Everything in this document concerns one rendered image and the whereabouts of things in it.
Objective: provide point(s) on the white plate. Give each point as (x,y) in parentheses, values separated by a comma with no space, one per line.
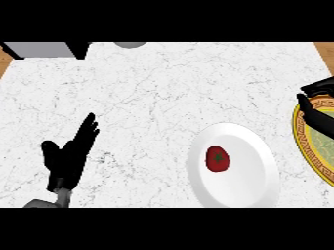
(245,182)

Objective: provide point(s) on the red tomato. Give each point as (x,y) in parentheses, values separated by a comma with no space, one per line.
(217,158)

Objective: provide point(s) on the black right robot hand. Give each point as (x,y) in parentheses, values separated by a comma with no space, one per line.
(329,122)

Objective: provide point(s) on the grey round object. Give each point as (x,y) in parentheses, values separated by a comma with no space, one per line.
(130,44)

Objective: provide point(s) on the grey black appliance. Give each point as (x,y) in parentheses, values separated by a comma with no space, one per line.
(43,50)

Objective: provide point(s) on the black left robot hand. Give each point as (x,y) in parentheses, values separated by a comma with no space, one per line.
(69,159)

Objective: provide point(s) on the yellow green patterned plate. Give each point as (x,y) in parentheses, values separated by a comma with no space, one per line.
(326,153)

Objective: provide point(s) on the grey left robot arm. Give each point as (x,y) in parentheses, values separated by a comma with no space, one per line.
(55,201)

